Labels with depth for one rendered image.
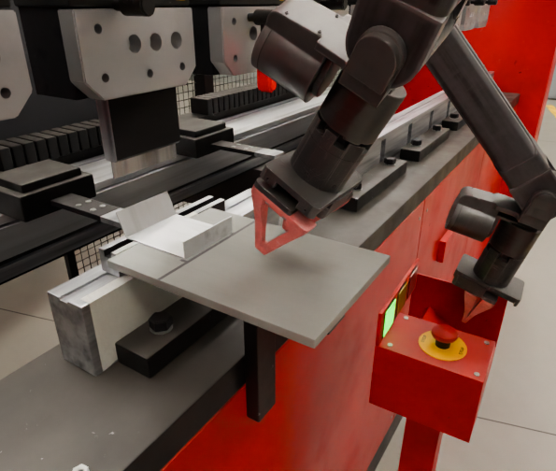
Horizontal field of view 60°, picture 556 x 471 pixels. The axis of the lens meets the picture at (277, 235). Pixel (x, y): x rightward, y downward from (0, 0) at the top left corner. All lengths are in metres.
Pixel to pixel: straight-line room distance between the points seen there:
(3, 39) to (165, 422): 0.37
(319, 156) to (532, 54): 2.17
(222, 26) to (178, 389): 0.42
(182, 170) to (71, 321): 0.50
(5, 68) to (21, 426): 0.34
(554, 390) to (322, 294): 1.66
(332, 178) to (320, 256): 0.14
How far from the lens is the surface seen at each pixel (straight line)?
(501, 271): 0.80
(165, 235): 0.60
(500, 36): 2.57
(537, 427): 1.90
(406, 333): 0.81
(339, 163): 0.43
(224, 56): 0.62
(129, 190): 0.91
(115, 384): 0.59
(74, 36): 0.48
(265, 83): 0.65
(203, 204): 0.70
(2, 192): 0.77
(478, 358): 0.80
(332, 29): 0.41
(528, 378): 2.08
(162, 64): 0.54
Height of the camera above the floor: 1.26
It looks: 26 degrees down
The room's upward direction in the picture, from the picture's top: straight up
